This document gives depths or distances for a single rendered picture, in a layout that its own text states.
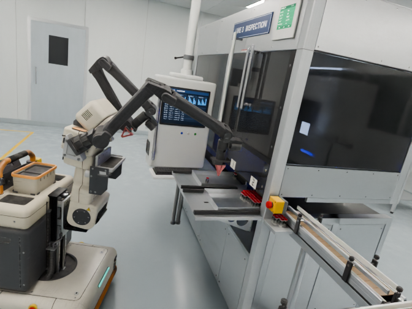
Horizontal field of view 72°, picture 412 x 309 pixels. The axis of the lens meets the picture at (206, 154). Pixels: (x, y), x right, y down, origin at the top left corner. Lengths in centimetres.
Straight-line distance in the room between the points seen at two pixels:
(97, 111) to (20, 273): 97
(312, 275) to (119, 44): 590
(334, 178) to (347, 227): 40
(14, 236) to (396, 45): 226
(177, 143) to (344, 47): 142
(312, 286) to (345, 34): 156
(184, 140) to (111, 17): 482
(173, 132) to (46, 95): 493
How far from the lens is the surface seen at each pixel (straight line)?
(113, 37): 686
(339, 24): 167
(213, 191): 186
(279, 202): 158
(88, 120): 162
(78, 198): 177
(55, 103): 702
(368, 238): 230
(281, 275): 202
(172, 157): 245
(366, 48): 178
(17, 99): 720
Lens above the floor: 160
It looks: 15 degrees down
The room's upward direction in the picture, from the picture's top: 9 degrees clockwise
